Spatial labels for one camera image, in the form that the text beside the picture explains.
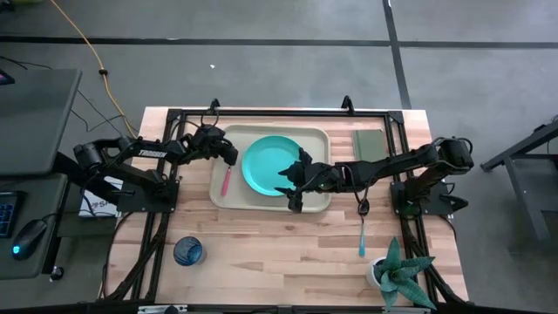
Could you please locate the black computer mouse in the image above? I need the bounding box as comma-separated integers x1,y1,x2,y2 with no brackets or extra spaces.
11,219,48,262

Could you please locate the thin black floor cable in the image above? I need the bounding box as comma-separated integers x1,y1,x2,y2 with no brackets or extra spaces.
0,55,137,148

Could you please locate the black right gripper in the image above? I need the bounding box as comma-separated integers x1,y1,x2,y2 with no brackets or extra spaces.
274,147,341,214

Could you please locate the olive green notebook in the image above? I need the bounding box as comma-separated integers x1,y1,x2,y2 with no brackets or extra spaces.
351,128,390,164

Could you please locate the black backlit keyboard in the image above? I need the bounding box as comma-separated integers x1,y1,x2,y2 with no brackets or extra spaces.
0,191,23,239

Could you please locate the dark grey desk top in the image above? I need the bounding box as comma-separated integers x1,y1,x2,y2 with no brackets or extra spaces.
0,67,83,176

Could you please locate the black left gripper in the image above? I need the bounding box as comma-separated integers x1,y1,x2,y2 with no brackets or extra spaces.
191,124,240,167

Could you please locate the blue-handled metal spoon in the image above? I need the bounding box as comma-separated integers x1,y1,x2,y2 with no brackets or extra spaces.
357,198,371,258

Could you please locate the white printed box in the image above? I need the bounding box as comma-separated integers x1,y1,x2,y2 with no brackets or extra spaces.
78,176,119,218

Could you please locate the blue translucent cup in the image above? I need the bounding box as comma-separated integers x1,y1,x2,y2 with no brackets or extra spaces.
173,235,206,267

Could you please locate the yellow floor cable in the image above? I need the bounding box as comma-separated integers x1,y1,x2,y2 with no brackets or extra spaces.
50,0,140,140

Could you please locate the red-handled metal fork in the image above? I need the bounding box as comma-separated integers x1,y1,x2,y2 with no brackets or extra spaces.
220,164,234,197

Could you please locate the teal round plate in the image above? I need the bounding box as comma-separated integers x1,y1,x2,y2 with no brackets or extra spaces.
241,135,303,197

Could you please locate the green succulent in white pot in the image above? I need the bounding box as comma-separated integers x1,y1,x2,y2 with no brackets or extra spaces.
365,236,437,311

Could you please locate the grey desk surface with mouse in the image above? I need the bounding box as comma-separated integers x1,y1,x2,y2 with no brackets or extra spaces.
0,173,69,280

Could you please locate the black aluminium table frame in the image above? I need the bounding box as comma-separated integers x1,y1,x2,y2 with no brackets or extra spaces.
99,107,471,305

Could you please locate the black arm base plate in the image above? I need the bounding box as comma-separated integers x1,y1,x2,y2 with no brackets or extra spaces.
391,181,470,217
115,178,180,214

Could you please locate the beige plastic tray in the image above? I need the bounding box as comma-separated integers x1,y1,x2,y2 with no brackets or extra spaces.
208,124,332,214

